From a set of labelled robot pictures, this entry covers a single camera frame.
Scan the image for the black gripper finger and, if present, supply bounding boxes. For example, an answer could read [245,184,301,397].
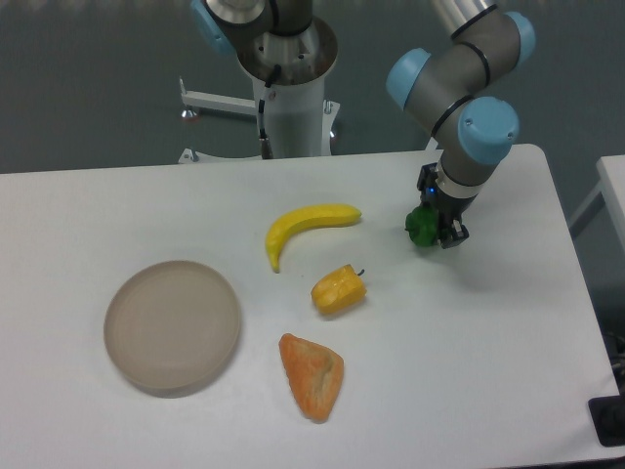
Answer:
[438,218,470,249]

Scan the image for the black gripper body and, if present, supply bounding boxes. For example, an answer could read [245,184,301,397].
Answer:
[424,189,475,234]

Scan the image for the green toy pepper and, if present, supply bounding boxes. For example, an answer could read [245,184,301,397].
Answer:
[404,205,438,247]

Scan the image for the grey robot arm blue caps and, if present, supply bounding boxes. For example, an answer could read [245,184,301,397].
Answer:
[190,1,536,248]

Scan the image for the yellow toy bell pepper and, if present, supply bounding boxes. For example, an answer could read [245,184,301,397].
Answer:
[311,264,367,316]

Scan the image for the yellow toy banana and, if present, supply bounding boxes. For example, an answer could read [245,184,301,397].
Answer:
[265,203,362,274]

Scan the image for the white side table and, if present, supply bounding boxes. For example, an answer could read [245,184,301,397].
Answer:
[567,154,625,246]

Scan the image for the orange toy bread slice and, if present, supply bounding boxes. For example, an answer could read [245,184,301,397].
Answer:
[278,333,345,423]

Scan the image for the black device at table edge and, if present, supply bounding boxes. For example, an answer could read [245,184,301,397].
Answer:
[588,395,625,448]

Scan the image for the beige round plate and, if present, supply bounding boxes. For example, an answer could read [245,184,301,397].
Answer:
[104,260,242,399]

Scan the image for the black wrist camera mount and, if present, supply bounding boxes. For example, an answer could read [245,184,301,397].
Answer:
[417,163,438,204]

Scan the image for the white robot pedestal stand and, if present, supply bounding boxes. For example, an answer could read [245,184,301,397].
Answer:
[179,17,340,159]

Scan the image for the black cable on pedestal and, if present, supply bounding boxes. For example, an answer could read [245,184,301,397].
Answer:
[257,64,283,160]

